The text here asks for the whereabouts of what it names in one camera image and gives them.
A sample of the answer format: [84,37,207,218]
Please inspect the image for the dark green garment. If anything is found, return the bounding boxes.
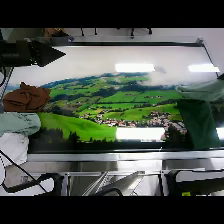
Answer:
[176,98,223,151]

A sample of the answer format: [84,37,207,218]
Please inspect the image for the silver frame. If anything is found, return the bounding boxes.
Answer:
[19,35,224,197]

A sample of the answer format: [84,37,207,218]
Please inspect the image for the black cable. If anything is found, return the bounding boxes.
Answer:
[0,149,48,194]

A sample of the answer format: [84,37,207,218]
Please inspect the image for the light green garment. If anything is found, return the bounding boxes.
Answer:
[0,111,42,137]

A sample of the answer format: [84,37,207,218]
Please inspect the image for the brown garment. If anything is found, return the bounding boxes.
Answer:
[2,81,52,114]

